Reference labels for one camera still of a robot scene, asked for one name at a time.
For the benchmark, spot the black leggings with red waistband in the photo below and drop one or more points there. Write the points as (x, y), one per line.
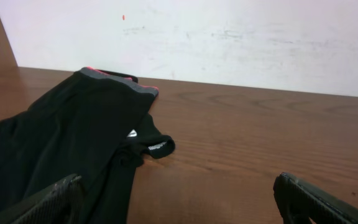
(95, 124)

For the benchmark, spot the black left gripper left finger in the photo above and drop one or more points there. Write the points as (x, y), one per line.
(60, 202)

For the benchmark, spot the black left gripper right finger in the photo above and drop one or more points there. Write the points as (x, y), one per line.
(300, 202)

